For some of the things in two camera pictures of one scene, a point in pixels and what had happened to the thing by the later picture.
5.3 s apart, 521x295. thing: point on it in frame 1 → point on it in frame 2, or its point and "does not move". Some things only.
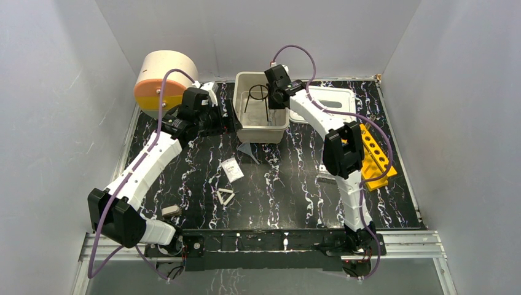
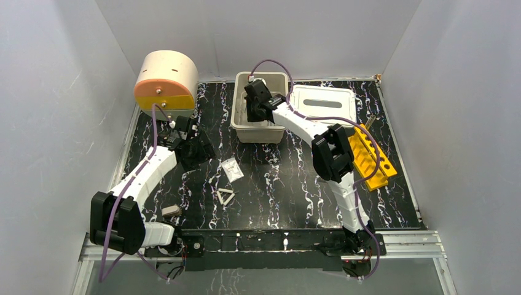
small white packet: (232, 169) does not move
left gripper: (223, 116) → (179, 135)
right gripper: (271, 104) → (250, 118)
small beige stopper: (170, 210) does not move
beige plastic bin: (260, 124) does not move
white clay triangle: (228, 199) does not move
